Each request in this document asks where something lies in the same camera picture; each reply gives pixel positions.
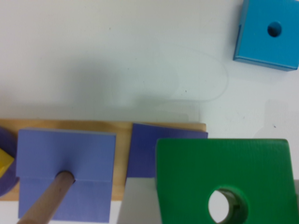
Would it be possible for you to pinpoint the light purple square block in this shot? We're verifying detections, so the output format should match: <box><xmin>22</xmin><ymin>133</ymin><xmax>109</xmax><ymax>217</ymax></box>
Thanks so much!
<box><xmin>16</xmin><ymin>128</ymin><xmax>116</xmax><ymax>223</ymax></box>

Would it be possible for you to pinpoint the wooden peg, middle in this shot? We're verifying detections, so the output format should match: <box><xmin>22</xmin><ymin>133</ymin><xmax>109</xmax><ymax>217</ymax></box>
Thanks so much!
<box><xmin>17</xmin><ymin>171</ymin><xmax>75</xmax><ymax>224</ymax></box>

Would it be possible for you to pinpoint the blue square block with hole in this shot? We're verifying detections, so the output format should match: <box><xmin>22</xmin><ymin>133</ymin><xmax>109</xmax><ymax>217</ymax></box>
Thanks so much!
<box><xmin>234</xmin><ymin>0</ymin><xmax>299</xmax><ymax>71</ymax></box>

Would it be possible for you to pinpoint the dark purple square block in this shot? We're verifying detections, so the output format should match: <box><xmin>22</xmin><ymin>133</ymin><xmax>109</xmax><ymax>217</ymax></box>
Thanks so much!
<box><xmin>126</xmin><ymin>123</ymin><xmax>208</xmax><ymax>178</ymax></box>

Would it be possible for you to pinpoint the wooden peg base board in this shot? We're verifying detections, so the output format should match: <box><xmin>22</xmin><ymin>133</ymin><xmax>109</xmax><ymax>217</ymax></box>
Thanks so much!
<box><xmin>0</xmin><ymin>119</ymin><xmax>207</xmax><ymax>202</ymax></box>

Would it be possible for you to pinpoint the dark purple round disc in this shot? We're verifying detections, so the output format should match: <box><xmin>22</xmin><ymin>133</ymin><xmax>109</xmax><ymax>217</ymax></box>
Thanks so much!
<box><xmin>0</xmin><ymin>128</ymin><xmax>19</xmax><ymax>197</ymax></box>

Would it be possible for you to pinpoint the yellow square block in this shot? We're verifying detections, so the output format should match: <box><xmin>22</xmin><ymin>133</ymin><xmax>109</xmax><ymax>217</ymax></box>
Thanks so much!
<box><xmin>0</xmin><ymin>148</ymin><xmax>14</xmax><ymax>177</ymax></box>

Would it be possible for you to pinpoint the green square block with hole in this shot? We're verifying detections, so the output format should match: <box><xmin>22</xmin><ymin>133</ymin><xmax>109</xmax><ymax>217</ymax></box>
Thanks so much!
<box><xmin>156</xmin><ymin>139</ymin><xmax>299</xmax><ymax>224</ymax></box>

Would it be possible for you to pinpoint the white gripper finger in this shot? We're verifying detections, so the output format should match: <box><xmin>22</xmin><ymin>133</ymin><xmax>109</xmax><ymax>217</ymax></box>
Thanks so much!
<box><xmin>117</xmin><ymin>177</ymin><xmax>162</xmax><ymax>224</ymax></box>

